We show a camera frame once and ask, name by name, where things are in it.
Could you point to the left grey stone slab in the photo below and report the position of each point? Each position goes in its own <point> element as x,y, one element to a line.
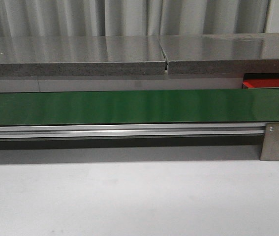
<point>80,56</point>

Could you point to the grey stone slab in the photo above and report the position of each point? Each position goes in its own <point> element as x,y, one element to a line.
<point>221,53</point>
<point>80,56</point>

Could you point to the green conveyor belt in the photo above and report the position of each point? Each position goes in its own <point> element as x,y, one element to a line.
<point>139,106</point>

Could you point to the right grey stone slab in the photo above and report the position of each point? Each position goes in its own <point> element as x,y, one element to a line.
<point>221,53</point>

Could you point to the red plastic bin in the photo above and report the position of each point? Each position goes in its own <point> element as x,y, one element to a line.
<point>261,80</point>

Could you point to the grey curtain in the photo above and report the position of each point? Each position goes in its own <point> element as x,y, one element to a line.
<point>136,17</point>

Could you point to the aluminium conveyor frame rail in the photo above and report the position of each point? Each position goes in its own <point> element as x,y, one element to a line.
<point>131,130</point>

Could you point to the steel conveyor support bracket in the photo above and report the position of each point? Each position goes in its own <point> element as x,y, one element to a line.
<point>270,148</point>

